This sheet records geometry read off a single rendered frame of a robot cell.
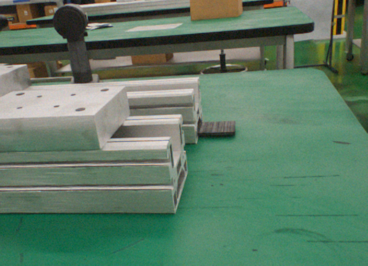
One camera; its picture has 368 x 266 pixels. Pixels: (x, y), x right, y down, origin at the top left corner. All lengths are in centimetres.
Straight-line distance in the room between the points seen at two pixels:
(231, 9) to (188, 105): 188
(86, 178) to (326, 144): 34
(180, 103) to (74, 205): 22
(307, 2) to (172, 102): 346
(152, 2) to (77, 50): 316
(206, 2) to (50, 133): 210
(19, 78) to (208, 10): 184
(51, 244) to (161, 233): 11
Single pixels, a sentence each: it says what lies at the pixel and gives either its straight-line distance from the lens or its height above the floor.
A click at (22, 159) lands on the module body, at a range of 46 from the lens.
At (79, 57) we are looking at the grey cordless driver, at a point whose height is 90.
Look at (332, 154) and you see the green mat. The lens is 56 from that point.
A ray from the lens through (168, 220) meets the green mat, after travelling 43.
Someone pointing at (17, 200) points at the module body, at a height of 80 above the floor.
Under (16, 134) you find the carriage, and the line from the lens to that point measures 45.
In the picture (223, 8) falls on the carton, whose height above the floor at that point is 84.
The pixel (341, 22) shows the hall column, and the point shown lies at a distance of 610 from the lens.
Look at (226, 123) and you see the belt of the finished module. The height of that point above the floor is 79.
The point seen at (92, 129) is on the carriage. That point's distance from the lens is 40.
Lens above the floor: 102
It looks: 21 degrees down
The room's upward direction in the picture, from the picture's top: 6 degrees counter-clockwise
